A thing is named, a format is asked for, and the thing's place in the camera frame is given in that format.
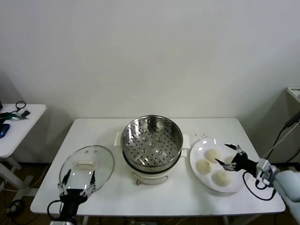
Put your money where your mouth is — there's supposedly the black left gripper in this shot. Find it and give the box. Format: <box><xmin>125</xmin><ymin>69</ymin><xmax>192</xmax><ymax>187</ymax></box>
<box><xmin>57</xmin><ymin>169</ymin><xmax>97</xmax><ymax>221</ymax></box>

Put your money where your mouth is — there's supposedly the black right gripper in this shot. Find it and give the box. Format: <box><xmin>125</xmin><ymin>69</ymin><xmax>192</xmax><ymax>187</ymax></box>
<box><xmin>214</xmin><ymin>143</ymin><xmax>260</xmax><ymax>176</ymax></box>

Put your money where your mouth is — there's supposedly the round glass pot lid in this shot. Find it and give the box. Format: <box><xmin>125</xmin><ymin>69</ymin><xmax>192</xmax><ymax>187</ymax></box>
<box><xmin>59</xmin><ymin>145</ymin><xmax>115</xmax><ymax>197</ymax></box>

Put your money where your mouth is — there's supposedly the stainless steel steamer basket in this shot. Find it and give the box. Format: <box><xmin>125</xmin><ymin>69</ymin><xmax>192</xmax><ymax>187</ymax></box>
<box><xmin>113</xmin><ymin>114</ymin><xmax>191</xmax><ymax>167</ymax></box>

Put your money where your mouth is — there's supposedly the white round plate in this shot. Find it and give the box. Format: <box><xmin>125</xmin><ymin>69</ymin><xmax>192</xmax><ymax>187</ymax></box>
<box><xmin>189</xmin><ymin>138</ymin><xmax>249</xmax><ymax>194</ymax></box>

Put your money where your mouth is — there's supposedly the white side table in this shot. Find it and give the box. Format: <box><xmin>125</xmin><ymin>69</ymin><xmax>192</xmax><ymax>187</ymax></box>
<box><xmin>0</xmin><ymin>104</ymin><xmax>47</xmax><ymax>195</ymax></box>

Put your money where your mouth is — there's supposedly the blue object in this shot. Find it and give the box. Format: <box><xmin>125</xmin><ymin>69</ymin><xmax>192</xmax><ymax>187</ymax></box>
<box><xmin>0</xmin><ymin>123</ymin><xmax>10</xmax><ymax>138</ymax></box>

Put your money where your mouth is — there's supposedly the white shelf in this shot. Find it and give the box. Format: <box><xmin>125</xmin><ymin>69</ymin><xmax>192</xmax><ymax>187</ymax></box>
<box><xmin>285</xmin><ymin>86</ymin><xmax>300</xmax><ymax>104</ymax></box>

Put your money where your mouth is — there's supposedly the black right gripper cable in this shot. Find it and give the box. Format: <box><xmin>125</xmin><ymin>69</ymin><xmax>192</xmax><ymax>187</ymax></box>
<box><xmin>242</xmin><ymin>171</ymin><xmax>278</xmax><ymax>201</ymax></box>

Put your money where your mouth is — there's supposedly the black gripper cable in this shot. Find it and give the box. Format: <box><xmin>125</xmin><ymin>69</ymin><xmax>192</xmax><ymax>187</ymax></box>
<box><xmin>46</xmin><ymin>199</ymin><xmax>62</xmax><ymax>222</ymax></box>
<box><xmin>242</xmin><ymin>171</ymin><xmax>278</xmax><ymax>201</ymax></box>

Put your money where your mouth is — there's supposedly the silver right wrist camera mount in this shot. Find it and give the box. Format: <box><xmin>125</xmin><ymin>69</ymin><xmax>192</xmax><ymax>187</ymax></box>
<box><xmin>256</xmin><ymin>158</ymin><xmax>277</xmax><ymax>188</ymax></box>

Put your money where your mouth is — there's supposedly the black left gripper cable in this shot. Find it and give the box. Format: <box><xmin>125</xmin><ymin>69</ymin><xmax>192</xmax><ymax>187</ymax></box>
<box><xmin>46</xmin><ymin>199</ymin><xmax>62</xmax><ymax>222</ymax></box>

